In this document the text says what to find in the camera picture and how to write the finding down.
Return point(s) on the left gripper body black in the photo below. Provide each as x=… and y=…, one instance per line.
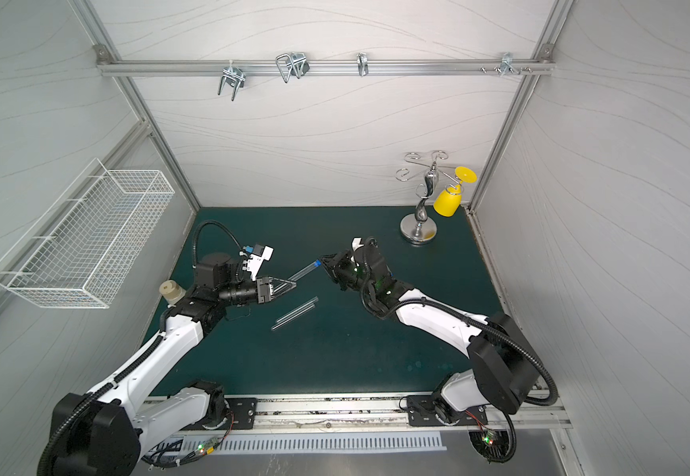
x=263, y=290

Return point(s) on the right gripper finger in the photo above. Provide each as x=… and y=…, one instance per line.
x=330, y=260
x=330, y=273

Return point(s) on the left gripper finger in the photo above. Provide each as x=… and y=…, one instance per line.
x=279, y=283
x=279, y=290

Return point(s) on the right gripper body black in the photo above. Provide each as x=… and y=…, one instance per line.
x=340, y=268

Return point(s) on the clear test tube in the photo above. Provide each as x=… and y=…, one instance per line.
x=298, y=311
x=274, y=327
x=303, y=272

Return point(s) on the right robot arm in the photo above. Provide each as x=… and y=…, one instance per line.
x=505, y=373

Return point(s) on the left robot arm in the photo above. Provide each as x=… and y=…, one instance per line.
x=106, y=431

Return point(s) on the green table mat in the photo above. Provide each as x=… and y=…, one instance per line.
x=338, y=347

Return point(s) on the chrome cup holder stand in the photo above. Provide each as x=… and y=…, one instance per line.
x=418, y=228

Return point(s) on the beige plastic bottle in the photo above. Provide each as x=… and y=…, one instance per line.
x=172, y=292

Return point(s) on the metal clamp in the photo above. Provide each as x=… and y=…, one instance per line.
x=362, y=64
x=232, y=79
x=293, y=64
x=506, y=66

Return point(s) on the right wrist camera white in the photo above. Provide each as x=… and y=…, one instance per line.
x=357, y=243

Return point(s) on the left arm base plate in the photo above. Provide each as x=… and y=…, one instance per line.
x=239, y=413

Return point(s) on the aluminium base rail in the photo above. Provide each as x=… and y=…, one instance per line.
x=345, y=413

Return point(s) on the white slotted cable duct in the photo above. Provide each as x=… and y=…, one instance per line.
x=355, y=443

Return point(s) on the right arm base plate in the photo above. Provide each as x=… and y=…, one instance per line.
x=424, y=411

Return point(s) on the white wire basket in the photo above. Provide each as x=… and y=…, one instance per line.
x=78, y=253

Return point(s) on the aluminium crossbar rail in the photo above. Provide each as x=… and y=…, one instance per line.
x=318, y=68

